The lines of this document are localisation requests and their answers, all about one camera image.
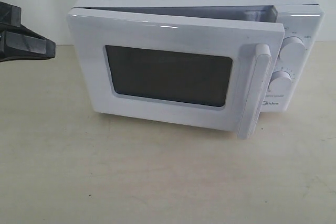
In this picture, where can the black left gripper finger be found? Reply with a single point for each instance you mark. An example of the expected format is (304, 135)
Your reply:
(15, 46)
(10, 15)

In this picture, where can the white microwave door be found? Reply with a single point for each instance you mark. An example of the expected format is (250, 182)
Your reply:
(165, 64)

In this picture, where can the white Midea microwave body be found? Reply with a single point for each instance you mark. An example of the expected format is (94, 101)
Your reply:
(300, 18)

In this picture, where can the lower white timer knob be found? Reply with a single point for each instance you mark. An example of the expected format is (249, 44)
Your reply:
(280, 82)

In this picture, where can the upper white power knob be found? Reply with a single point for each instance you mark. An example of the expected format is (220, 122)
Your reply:
(292, 49)

